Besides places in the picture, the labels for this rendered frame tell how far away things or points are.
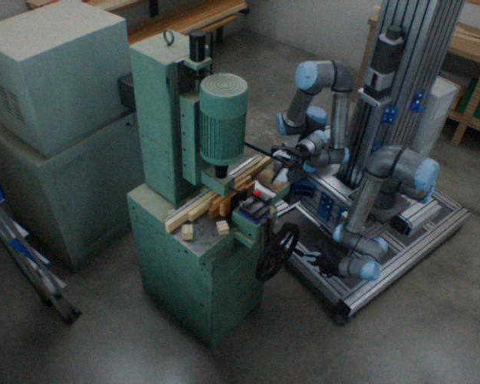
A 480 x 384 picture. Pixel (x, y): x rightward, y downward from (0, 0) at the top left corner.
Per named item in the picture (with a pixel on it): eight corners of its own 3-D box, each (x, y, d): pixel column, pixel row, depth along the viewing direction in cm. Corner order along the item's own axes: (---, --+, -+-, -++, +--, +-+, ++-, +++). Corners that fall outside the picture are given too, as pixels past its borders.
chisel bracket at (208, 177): (223, 200, 186) (224, 185, 180) (200, 184, 192) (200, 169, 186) (235, 191, 190) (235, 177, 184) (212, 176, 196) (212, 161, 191)
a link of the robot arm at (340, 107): (350, 56, 191) (340, 158, 213) (327, 57, 189) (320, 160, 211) (362, 61, 181) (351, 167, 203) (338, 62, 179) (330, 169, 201)
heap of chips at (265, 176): (276, 192, 198) (277, 186, 196) (253, 177, 205) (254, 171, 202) (288, 183, 203) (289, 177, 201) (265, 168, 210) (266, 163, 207)
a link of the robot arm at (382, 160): (369, 138, 156) (327, 243, 180) (398, 150, 151) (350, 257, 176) (379, 131, 164) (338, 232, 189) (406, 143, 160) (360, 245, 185)
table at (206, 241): (216, 280, 169) (216, 271, 165) (163, 238, 183) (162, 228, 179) (305, 202, 204) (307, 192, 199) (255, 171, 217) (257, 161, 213)
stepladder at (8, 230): (63, 331, 239) (-37, 196, 151) (37, 307, 249) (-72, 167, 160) (84, 309, 248) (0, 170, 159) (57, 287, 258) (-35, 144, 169)
